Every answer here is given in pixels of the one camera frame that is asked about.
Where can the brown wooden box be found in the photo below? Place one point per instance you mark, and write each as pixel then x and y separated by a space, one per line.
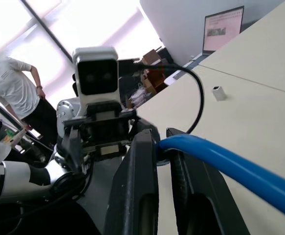
pixel 154 78

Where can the black window frame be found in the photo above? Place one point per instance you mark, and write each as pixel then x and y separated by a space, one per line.
pixel 47 29

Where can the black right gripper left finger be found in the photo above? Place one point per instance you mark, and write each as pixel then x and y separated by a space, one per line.
pixel 132 183

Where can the white coupler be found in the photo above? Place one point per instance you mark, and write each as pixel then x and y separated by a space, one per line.
pixel 219 93

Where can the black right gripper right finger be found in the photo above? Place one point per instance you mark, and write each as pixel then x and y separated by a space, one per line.
pixel 205 203

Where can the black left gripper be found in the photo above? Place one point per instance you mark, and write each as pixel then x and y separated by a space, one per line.
pixel 108 127

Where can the person in white t-shirt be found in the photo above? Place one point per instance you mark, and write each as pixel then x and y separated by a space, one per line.
pixel 10 80

